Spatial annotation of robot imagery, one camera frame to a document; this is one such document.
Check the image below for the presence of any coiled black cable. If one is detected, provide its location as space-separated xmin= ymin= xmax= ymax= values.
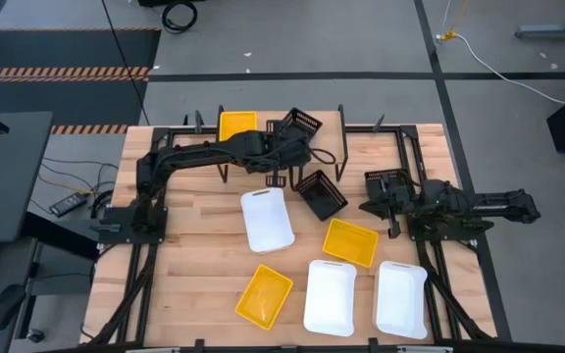
xmin=161 ymin=1 xmax=199 ymax=35

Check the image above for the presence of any black plastic basket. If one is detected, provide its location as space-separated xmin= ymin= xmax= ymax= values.
xmin=280 ymin=107 xmax=324 ymax=143
xmin=293 ymin=169 xmax=349 ymax=223

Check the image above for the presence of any grey metal desk leg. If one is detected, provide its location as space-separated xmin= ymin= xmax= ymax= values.
xmin=515 ymin=0 xmax=565 ymax=41

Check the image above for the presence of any black desk base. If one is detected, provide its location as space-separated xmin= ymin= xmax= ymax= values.
xmin=20 ymin=210 xmax=102 ymax=262

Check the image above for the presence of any black remote controller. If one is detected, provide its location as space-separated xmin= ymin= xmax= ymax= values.
xmin=48 ymin=191 xmax=90 ymax=216

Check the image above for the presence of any yellow plastic basket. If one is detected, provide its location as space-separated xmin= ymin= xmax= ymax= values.
xmin=218 ymin=110 xmax=259 ymax=143
xmin=322 ymin=217 xmax=380 ymax=269
xmin=234 ymin=264 xmax=294 ymax=331

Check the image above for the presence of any white floor cable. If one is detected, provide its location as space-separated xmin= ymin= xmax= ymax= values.
xmin=438 ymin=0 xmax=565 ymax=106

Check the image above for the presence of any wooden shelf with black legs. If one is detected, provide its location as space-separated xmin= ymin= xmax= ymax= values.
xmin=213 ymin=103 xmax=350 ymax=183

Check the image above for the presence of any dark floor mat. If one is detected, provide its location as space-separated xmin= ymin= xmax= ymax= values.
xmin=0 ymin=27 xmax=162 ymax=126

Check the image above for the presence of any long thin black cable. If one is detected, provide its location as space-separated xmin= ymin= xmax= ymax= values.
xmin=100 ymin=0 xmax=151 ymax=126

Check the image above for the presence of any black computer mouse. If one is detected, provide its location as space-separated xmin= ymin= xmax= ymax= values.
xmin=0 ymin=283 xmax=27 ymax=333

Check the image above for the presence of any black metal table frame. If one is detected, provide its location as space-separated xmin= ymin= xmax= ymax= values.
xmin=79 ymin=111 xmax=512 ymax=353

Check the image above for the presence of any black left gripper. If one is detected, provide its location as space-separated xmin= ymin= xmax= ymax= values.
xmin=241 ymin=120 xmax=314 ymax=189

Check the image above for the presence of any black camera cable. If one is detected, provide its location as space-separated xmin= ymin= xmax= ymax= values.
xmin=309 ymin=145 xmax=337 ymax=167

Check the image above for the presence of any grey desk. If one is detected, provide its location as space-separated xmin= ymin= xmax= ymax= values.
xmin=0 ymin=111 xmax=53 ymax=245

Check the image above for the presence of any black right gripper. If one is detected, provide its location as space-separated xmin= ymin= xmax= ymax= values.
xmin=358 ymin=168 xmax=419 ymax=240

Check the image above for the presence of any white plastic basket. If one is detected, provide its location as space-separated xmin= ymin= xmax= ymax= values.
xmin=239 ymin=186 xmax=296 ymax=255
xmin=372 ymin=260 xmax=430 ymax=340
xmin=302 ymin=259 xmax=358 ymax=338

